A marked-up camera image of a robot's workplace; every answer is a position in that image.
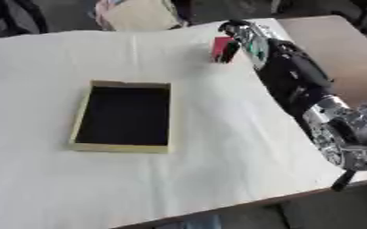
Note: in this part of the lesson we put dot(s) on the tan cardboard box black inside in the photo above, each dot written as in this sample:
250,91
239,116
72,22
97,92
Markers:
123,116

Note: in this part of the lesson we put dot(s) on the beige bag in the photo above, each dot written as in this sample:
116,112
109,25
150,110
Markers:
139,13

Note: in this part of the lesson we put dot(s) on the black bag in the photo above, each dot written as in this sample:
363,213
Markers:
11,16

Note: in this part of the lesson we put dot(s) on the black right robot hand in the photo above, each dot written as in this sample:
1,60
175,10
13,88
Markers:
232,51

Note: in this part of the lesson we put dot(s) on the silver and black right robot arm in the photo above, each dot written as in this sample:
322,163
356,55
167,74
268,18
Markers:
291,74

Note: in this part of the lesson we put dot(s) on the red block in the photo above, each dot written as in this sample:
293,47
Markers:
219,47

